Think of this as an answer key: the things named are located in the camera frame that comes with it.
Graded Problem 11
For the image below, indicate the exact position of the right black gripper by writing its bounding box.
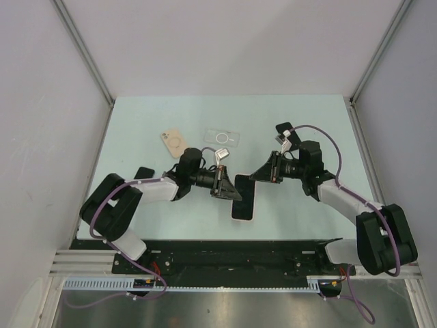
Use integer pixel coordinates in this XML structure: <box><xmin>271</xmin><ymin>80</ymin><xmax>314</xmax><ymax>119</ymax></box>
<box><xmin>249</xmin><ymin>151</ymin><xmax>307</xmax><ymax>185</ymax></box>

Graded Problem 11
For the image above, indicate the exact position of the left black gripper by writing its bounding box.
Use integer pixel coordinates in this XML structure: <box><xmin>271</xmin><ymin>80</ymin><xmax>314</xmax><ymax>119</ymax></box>
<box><xmin>188</xmin><ymin>164</ymin><xmax>241</xmax><ymax>201</ymax></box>

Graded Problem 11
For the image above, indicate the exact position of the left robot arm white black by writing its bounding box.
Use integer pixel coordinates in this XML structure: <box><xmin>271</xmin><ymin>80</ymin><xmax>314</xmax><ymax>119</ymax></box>
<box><xmin>79</xmin><ymin>148</ymin><xmax>242</xmax><ymax>273</ymax></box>

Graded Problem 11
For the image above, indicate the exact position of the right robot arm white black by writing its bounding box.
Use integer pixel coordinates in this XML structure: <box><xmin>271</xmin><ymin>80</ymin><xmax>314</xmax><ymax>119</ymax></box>
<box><xmin>250</xmin><ymin>141</ymin><xmax>418</xmax><ymax>275</ymax></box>

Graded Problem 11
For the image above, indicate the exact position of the black phone far right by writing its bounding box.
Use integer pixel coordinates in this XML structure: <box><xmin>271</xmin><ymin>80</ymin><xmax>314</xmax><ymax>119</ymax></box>
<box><xmin>275</xmin><ymin>122</ymin><xmax>301</xmax><ymax>150</ymax></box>

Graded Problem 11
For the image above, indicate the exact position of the clear magsafe phone case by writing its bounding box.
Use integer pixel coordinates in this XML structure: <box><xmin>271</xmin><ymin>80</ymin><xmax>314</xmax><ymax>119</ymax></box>
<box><xmin>203</xmin><ymin>128</ymin><xmax>240</xmax><ymax>148</ymax></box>

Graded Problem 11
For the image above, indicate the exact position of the beige magsafe phone case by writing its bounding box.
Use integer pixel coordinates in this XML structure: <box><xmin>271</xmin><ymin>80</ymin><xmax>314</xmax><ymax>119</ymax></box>
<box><xmin>160</xmin><ymin>128</ymin><xmax>188</xmax><ymax>159</ymax></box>

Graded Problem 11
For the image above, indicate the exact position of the black phone near left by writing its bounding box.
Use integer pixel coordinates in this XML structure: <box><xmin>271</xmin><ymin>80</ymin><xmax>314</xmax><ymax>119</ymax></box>
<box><xmin>134</xmin><ymin>167</ymin><xmax>155</xmax><ymax>179</ymax></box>

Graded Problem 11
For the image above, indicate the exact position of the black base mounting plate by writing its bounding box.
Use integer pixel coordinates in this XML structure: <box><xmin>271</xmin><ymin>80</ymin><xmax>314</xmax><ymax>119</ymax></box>
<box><xmin>70</xmin><ymin>238</ymin><xmax>356</xmax><ymax>288</ymax></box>

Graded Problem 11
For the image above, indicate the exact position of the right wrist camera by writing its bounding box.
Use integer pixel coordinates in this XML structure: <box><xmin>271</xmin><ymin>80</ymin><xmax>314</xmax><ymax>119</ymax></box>
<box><xmin>275</xmin><ymin>130</ymin><xmax>292</xmax><ymax>154</ymax></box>

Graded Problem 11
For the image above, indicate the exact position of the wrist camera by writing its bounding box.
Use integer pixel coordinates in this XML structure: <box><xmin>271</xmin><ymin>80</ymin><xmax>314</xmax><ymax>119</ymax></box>
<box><xmin>275</xmin><ymin>130</ymin><xmax>292</xmax><ymax>154</ymax></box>
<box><xmin>214</xmin><ymin>148</ymin><xmax>229</xmax><ymax>166</ymax></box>

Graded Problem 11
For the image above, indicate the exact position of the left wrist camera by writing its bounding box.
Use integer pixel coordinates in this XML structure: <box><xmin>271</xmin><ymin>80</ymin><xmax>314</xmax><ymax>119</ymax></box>
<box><xmin>214</xmin><ymin>148</ymin><xmax>229</xmax><ymax>166</ymax></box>

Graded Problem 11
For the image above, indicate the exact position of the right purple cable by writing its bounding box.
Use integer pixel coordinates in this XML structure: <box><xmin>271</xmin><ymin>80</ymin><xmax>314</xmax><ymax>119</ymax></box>
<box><xmin>283</xmin><ymin>124</ymin><xmax>402</xmax><ymax>324</ymax></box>

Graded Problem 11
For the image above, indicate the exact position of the white slotted cable duct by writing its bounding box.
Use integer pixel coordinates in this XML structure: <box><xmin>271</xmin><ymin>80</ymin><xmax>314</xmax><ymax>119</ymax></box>
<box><xmin>63</xmin><ymin>275</ymin><xmax>342</xmax><ymax>294</ymax></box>

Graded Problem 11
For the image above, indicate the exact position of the left aluminium corner post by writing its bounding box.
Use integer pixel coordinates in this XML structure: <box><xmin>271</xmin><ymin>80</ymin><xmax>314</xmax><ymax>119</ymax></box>
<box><xmin>50</xmin><ymin>0</ymin><xmax>115</xmax><ymax>109</ymax></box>

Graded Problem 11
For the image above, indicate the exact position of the aluminium corner post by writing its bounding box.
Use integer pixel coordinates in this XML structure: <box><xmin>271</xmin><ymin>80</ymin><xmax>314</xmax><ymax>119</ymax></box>
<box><xmin>50</xmin><ymin>0</ymin><xmax>115</xmax><ymax>109</ymax></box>
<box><xmin>348</xmin><ymin>0</ymin><xmax>415</xmax><ymax>107</ymax></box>

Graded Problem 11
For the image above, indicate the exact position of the right aluminium corner post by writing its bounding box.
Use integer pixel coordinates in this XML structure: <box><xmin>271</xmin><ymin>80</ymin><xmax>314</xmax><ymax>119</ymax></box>
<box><xmin>348</xmin><ymin>0</ymin><xmax>415</xmax><ymax>107</ymax></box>

